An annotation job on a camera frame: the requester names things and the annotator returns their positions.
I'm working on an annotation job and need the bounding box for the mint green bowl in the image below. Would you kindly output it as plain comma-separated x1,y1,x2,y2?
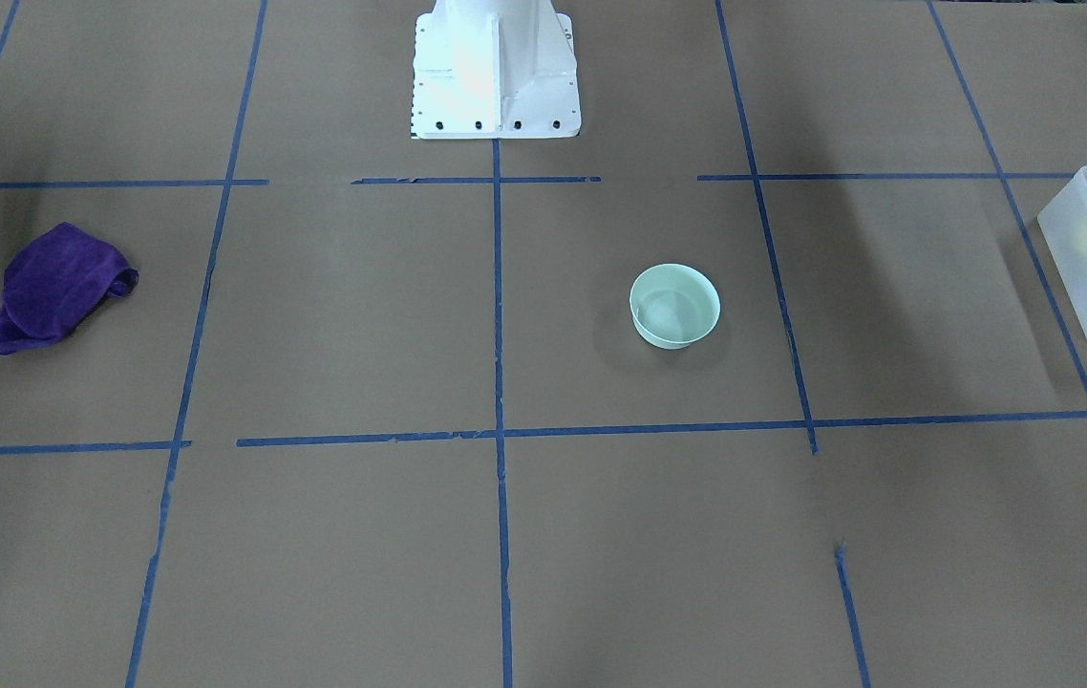
629,263,721,350

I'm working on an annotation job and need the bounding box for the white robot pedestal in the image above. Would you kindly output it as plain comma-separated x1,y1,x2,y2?
410,1,583,140

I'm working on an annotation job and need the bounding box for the purple cloth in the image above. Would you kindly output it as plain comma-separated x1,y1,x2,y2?
0,223,140,355

